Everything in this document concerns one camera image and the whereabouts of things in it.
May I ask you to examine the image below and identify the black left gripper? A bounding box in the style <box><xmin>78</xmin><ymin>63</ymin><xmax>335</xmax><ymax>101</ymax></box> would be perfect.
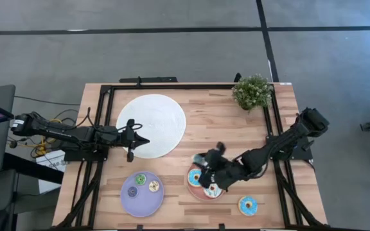
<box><xmin>116</xmin><ymin>119</ymin><xmax>150</xmax><ymax>162</ymax></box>

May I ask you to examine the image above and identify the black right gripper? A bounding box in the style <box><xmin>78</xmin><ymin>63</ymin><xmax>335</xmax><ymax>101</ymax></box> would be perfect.
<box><xmin>198</xmin><ymin>142</ymin><xmax>237</xmax><ymax>190</ymax></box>

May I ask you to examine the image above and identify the small teal iced donut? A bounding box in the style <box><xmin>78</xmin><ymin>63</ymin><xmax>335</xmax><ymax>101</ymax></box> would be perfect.
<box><xmin>192</xmin><ymin>153</ymin><xmax>206</xmax><ymax>166</ymax></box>

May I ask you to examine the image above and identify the large blue iced donut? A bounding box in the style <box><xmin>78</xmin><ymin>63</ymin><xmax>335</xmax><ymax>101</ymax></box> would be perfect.
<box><xmin>187</xmin><ymin>169</ymin><xmax>202</xmax><ymax>188</ymax></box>
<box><xmin>238</xmin><ymin>196</ymin><xmax>259</xmax><ymax>217</ymax></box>

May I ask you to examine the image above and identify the large white blue-drizzled donut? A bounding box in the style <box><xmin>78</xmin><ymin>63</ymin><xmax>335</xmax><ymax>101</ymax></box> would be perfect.
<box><xmin>203</xmin><ymin>183</ymin><xmax>224</xmax><ymax>199</ymax></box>

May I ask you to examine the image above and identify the white round woven placemat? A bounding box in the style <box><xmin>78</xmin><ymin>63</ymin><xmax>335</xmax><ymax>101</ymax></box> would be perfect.
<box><xmin>116</xmin><ymin>93</ymin><xmax>188</xmax><ymax>160</ymax></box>

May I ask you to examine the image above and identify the pink plate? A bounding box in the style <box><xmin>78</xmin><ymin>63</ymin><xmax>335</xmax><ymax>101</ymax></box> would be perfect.
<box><xmin>186</xmin><ymin>163</ymin><xmax>227</xmax><ymax>202</ymax></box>

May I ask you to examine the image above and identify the black flat bar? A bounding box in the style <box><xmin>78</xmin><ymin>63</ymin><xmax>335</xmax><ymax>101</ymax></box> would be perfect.
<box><xmin>119</xmin><ymin>76</ymin><xmax>179</xmax><ymax>84</ymax></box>

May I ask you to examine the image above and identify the purple plate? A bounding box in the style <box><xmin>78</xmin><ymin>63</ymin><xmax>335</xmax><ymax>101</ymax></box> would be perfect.
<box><xmin>119</xmin><ymin>171</ymin><xmax>165</xmax><ymax>219</ymax></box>

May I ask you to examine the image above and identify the green plant in black pot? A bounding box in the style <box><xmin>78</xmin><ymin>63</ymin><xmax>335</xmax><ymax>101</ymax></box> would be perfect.
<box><xmin>231</xmin><ymin>73</ymin><xmax>275</xmax><ymax>112</ymax></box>

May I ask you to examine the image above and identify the white printed cardboard box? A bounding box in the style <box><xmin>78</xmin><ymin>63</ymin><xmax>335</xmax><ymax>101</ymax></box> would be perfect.
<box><xmin>36</xmin><ymin>150</ymin><xmax>67</xmax><ymax>194</ymax></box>

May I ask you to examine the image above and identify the yellow cable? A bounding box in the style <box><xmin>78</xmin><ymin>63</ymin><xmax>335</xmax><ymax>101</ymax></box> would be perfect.
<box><xmin>27</xmin><ymin>118</ymin><xmax>61</xmax><ymax>157</ymax></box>

